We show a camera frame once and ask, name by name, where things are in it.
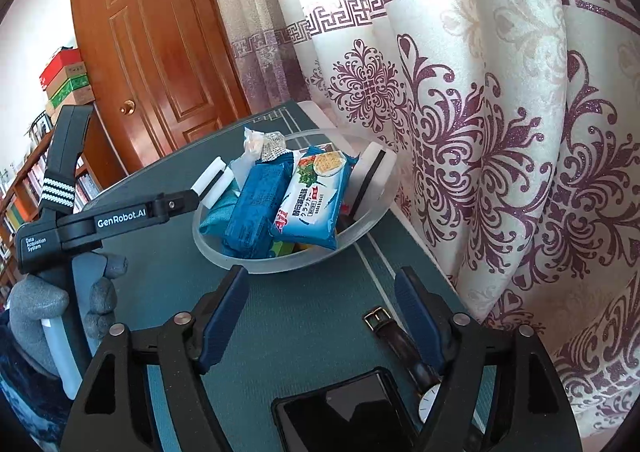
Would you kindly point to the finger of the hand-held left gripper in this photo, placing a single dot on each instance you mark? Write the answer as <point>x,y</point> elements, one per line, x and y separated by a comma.
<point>175,206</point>

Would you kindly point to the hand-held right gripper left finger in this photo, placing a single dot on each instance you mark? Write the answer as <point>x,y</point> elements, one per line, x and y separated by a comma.
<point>225,317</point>

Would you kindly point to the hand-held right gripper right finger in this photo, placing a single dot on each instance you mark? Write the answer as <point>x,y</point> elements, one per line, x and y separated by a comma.
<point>415,317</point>

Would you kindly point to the white sponge with black stripe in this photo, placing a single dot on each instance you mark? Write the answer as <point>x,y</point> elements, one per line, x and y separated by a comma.
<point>212,182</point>
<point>367,164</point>

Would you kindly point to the teal cloth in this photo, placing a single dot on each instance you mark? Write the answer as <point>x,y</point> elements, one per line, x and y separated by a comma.
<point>220,219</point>

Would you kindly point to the blue cracker packet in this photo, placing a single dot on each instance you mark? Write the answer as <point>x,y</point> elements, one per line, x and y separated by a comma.
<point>255,212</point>
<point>315,202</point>

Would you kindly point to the green plastic item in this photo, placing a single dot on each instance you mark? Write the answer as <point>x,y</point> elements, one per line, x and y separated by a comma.
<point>282,248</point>

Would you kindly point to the clear plastic bowl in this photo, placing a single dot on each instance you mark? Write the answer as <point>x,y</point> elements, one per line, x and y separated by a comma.
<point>300,264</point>

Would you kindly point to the white plastic wrapper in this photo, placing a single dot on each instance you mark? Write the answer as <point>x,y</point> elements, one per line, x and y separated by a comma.
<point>267,146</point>

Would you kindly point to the person's left hand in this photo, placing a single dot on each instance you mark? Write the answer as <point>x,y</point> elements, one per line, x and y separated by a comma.
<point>35,302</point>

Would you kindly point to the teal table mat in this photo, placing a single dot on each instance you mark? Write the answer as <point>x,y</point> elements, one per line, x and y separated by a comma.
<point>310,312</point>

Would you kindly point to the wooden bookshelf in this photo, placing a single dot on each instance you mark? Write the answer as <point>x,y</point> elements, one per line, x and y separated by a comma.
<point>107,151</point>

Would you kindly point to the brass door knob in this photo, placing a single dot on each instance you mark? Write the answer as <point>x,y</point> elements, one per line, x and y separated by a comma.
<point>128,107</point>

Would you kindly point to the black smartphone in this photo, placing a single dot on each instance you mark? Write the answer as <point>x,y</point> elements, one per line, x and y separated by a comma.
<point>340,412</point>

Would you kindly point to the green box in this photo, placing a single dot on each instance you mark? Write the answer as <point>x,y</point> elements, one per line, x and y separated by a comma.
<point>70,87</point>

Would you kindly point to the red box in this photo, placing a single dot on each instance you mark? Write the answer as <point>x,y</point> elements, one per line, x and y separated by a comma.
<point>60,64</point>

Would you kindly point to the brown wooden door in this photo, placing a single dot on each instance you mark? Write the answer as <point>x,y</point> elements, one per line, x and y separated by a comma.
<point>165,31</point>

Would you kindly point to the white purple patterned curtain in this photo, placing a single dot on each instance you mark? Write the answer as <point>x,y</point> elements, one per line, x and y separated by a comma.
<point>475,131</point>

